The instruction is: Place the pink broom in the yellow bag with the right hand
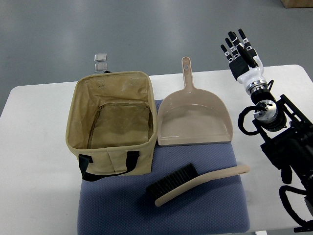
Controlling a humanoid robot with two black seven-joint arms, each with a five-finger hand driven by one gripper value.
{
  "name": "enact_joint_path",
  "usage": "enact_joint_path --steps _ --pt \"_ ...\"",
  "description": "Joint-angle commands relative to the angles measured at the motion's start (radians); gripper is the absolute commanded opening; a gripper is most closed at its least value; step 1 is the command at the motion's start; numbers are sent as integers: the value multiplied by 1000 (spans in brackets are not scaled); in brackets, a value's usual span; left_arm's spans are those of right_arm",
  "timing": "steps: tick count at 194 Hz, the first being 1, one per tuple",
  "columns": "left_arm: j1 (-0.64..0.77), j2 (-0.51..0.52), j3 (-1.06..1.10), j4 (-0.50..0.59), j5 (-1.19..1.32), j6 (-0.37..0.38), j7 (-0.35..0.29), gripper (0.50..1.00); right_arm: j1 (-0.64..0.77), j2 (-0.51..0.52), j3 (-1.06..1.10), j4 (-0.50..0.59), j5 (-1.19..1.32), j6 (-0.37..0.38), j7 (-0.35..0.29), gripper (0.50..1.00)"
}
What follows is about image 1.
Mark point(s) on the upper metal floor plate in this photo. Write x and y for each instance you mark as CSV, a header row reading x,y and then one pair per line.
x,y
100,57

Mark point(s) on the blue padded mat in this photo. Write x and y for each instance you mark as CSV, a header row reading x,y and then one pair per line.
x,y
191,190

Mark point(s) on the cardboard box corner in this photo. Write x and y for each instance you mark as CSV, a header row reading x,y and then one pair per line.
x,y
297,3

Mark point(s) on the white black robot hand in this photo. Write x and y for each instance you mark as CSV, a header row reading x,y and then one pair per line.
x,y
244,62

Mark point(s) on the yellow fabric bag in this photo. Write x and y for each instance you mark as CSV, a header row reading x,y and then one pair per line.
x,y
112,125

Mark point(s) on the beige brush black bristles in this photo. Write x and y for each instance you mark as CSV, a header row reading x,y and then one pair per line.
x,y
187,178

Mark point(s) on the beige plastic dustpan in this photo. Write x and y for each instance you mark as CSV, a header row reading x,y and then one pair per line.
x,y
192,115

